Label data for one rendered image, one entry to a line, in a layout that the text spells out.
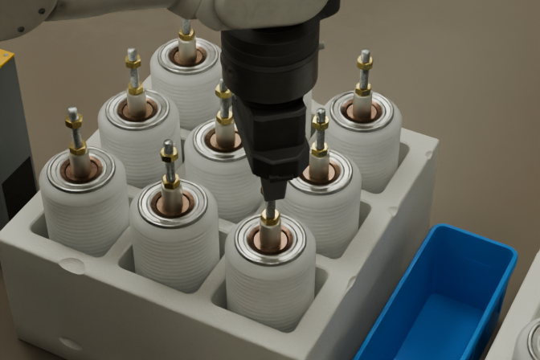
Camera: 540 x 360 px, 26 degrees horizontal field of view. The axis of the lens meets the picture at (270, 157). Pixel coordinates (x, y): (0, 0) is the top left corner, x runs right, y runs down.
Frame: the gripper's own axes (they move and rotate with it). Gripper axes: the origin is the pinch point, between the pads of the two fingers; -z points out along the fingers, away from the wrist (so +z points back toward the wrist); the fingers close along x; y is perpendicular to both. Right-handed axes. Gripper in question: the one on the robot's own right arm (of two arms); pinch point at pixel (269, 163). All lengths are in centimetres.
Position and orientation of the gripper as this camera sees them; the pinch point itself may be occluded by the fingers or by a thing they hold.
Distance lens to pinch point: 114.7
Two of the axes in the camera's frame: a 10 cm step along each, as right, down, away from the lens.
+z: 0.0, -7.5, -6.7
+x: 2.4, 6.5, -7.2
